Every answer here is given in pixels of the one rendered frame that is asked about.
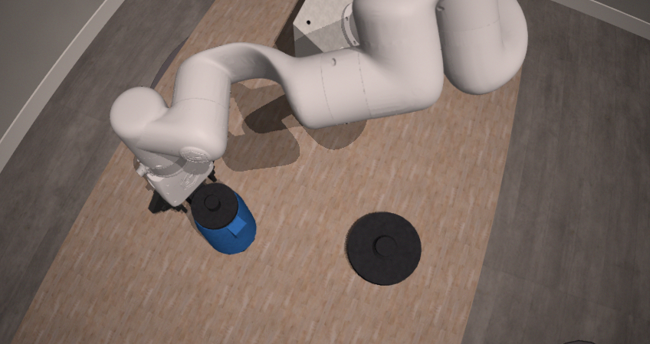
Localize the blue kettle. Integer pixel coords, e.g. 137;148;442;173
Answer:
186;182;257;255

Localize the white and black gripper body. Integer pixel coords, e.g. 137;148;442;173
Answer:
145;161;214;206

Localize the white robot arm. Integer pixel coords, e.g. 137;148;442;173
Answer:
110;0;528;177

